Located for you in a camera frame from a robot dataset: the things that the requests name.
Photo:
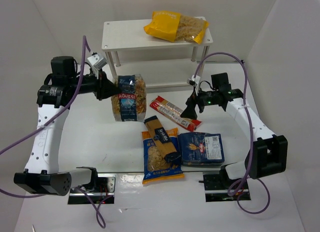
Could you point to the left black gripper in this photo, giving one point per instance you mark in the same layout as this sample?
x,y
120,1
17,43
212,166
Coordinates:
x,y
100,85

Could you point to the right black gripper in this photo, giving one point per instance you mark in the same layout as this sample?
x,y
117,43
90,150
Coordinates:
x,y
198,102

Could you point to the blue tricolour fusilli bag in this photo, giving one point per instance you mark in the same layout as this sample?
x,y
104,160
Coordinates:
x,y
131,104

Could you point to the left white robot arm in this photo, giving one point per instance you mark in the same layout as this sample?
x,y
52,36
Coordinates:
x,y
41,175

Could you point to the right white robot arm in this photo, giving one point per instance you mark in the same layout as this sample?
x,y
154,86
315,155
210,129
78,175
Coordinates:
x,y
268,152

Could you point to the dark blue pasta box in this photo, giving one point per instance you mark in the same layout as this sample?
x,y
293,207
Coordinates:
x,y
200,148

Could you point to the white two-tier shelf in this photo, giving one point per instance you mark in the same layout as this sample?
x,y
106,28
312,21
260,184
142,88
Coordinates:
x,y
165,66

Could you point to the orange shell pasta bag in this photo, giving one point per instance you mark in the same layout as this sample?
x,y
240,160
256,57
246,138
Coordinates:
x,y
155,166

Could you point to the yellow fusilli pasta bag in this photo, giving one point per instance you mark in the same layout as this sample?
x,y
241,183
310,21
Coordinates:
x,y
173,27

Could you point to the red spaghetti packet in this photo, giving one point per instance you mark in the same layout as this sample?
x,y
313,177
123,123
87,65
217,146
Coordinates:
x,y
173,113

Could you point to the brown spaghetti packet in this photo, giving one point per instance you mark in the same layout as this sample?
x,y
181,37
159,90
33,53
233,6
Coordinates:
x,y
162,140

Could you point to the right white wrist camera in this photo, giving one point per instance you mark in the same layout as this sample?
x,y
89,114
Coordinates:
x,y
194,80

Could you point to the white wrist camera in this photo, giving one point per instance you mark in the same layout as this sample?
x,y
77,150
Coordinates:
x,y
97,61
194,80

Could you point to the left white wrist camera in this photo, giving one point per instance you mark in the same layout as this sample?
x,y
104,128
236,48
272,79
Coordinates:
x,y
97,61

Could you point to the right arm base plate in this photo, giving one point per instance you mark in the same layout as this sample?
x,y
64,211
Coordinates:
x,y
216,185

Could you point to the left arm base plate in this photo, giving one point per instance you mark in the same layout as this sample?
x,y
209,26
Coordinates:
x,y
103,192

